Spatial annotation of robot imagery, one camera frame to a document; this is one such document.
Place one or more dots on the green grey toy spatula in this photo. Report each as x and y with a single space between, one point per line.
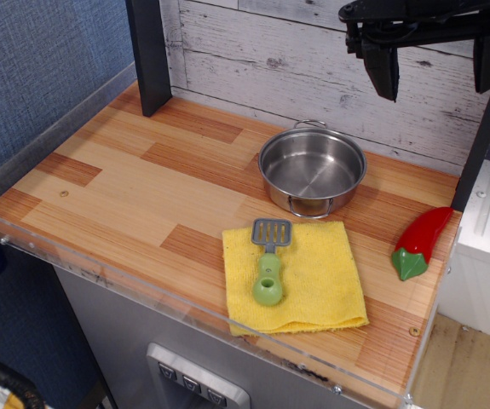
271 234

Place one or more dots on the clear acrylic guard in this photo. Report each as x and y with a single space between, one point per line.
141 200

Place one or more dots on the dark right frame post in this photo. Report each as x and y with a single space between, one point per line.
473 163

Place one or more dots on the white metal box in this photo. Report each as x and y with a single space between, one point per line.
464 295

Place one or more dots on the silver button panel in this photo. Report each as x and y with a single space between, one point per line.
180 381

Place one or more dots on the black yellow object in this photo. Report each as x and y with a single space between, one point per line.
17 391

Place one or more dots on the dark left frame post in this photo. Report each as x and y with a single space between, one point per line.
151 65

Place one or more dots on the yellow cloth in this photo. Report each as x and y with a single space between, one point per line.
320 282

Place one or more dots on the stainless steel pot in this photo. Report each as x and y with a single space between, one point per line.
311 171

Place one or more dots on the dark frame post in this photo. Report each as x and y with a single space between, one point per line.
473 163
151 65

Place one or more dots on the red toy chili pepper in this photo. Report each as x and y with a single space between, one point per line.
414 248

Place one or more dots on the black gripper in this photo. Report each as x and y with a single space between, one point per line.
376 29

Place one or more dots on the grey toy cabinet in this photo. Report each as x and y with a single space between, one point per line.
276 371

